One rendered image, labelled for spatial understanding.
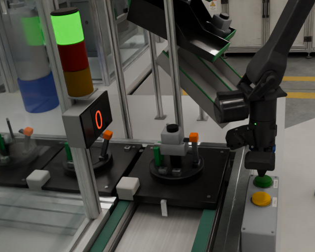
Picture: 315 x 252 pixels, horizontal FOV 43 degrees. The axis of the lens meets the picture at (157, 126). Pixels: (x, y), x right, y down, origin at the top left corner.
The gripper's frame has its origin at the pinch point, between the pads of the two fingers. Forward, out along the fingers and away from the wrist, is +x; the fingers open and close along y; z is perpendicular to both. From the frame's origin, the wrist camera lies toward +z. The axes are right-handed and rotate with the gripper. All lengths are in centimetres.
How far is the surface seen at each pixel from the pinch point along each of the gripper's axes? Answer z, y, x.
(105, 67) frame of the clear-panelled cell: 78, -87, 6
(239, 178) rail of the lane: 5.3, -2.4, 6.2
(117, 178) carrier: 35.2, 4.3, 4.9
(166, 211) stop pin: 20.5, 11.4, 7.8
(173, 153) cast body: 20.8, 0.5, -1.5
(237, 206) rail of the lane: 4.4, 9.7, 5.6
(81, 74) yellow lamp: 31.4, 19.0, -28.2
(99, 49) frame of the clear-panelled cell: 80, -88, -3
